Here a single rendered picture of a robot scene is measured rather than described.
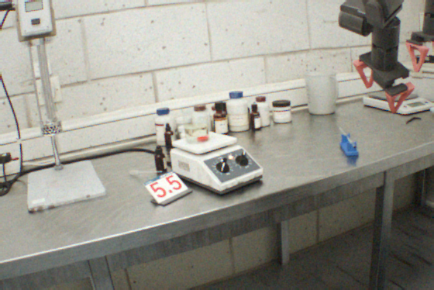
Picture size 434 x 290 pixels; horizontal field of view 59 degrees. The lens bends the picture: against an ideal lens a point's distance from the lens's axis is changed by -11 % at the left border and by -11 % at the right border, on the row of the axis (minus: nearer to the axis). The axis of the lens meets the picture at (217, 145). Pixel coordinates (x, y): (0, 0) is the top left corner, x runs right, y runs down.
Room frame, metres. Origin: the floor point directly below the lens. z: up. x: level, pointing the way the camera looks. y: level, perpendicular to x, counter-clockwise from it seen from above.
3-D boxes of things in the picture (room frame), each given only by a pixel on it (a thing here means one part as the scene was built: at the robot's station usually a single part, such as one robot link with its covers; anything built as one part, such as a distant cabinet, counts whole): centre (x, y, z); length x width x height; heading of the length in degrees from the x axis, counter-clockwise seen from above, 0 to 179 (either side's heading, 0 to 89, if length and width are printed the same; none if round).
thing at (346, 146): (1.07, -0.36, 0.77); 0.10 x 0.03 x 0.04; 174
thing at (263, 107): (1.44, -0.16, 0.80); 0.06 x 0.06 x 0.10
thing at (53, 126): (1.03, 0.43, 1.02); 0.07 x 0.07 x 0.25
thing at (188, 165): (0.98, 0.01, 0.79); 0.22 x 0.13 x 0.08; 36
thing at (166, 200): (0.88, 0.12, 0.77); 0.09 x 0.06 x 0.04; 138
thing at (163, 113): (1.32, 0.16, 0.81); 0.06 x 0.06 x 0.11
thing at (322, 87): (1.54, -0.42, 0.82); 0.18 x 0.13 x 0.15; 21
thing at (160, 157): (1.06, 0.15, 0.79); 0.03 x 0.03 x 0.07
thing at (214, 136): (1.00, 0.03, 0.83); 0.12 x 0.12 x 0.01; 36
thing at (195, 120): (1.00, 0.04, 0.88); 0.07 x 0.06 x 0.08; 8
